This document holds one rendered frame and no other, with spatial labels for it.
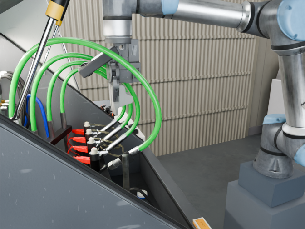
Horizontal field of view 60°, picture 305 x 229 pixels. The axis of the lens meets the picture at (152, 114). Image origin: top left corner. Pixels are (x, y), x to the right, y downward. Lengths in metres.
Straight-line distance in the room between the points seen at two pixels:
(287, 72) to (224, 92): 2.61
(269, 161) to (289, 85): 0.35
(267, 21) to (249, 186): 0.65
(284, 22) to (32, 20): 0.81
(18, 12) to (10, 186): 0.75
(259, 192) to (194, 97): 2.18
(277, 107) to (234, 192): 2.77
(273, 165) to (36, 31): 1.01
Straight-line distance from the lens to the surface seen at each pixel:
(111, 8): 0.69
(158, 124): 0.63
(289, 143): 0.98
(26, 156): 0.40
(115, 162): 0.68
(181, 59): 3.02
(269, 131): 1.08
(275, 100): 3.91
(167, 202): 0.91
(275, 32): 0.86
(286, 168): 1.14
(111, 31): 0.69
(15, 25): 1.07
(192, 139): 3.37
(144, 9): 0.71
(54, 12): 0.39
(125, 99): 0.73
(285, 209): 1.16
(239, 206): 1.23
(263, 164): 1.13
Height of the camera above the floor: 1.44
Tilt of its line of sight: 18 degrees down
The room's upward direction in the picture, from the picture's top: straight up
